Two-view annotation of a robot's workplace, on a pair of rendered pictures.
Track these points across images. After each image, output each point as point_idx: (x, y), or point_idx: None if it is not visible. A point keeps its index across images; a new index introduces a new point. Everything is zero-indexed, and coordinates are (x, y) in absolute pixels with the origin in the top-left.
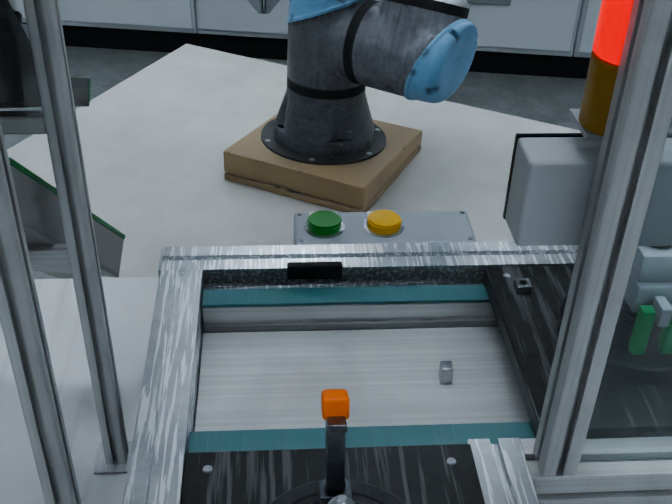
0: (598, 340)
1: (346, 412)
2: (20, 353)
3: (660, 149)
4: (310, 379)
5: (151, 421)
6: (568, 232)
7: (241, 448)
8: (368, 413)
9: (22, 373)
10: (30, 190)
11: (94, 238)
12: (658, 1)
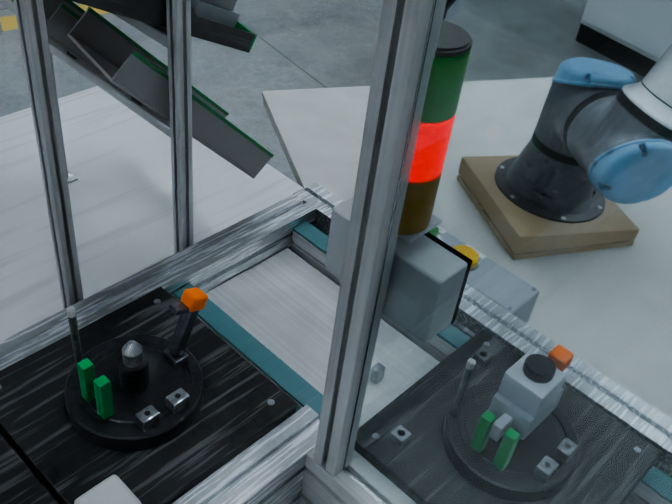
0: (342, 373)
1: (190, 306)
2: (41, 150)
3: (374, 240)
4: (303, 314)
5: (175, 262)
6: None
7: (199, 310)
8: (304, 356)
9: (41, 162)
10: (153, 79)
11: (188, 130)
12: (367, 116)
